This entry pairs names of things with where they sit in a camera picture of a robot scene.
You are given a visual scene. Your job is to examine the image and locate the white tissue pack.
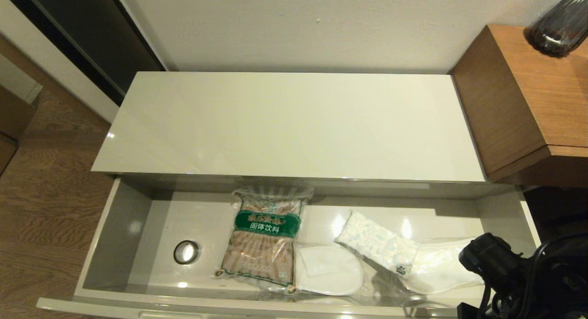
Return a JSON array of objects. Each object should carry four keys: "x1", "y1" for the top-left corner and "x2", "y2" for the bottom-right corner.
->
[{"x1": 334, "y1": 210, "x2": 419, "y2": 279}]

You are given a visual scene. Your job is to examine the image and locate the glossy beige drawer cabinet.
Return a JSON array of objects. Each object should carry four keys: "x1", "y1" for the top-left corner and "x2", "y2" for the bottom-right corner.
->
[{"x1": 91, "y1": 71, "x2": 487, "y2": 186}]

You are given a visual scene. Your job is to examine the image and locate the white slippers in plastic bag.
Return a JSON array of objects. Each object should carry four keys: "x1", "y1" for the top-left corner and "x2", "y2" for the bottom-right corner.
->
[
  {"x1": 294, "y1": 243, "x2": 364, "y2": 296},
  {"x1": 404, "y1": 236, "x2": 487, "y2": 296}
]

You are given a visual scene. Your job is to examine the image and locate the green labelled drink powder bag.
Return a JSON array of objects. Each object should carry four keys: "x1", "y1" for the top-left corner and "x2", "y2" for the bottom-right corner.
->
[{"x1": 212, "y1": 186, "x2": 314, "y2": 287}]

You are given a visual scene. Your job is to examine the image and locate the brown wooden side cabinet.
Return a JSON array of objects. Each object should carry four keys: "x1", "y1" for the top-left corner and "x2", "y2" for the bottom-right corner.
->
[{"x1": 450, "y1": 24, "x2": 588, "y2": 188}]

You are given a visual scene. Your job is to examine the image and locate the dark glass vase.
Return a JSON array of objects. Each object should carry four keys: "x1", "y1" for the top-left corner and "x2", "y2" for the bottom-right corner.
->
[{"x1": 524, "y1": 0, "x2": 588, "y2": 58}]

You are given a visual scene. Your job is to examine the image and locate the black tape roll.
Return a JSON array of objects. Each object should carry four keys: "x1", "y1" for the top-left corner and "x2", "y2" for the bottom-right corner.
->
[{"x1": 173, "y1": 240, "x2": 201, "y2": 265}]

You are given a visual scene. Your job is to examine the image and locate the dark door panel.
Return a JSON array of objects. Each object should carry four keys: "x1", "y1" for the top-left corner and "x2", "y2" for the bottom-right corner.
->
[{"x1": 0, "y1": 0, "x2": 167, "y2": 107}]

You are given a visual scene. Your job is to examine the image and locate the brown wooden furniture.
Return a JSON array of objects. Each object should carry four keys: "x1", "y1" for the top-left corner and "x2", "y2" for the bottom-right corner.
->
[{"x1": 0, "y1": 87, "x2": 37, "y2": 172}]

